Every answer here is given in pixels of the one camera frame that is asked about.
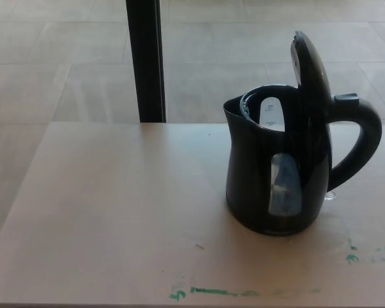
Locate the black electric kettle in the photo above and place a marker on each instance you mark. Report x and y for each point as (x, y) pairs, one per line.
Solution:
(253, 179)

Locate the black vertical post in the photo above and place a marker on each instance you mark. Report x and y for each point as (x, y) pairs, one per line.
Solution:
(146, 61)

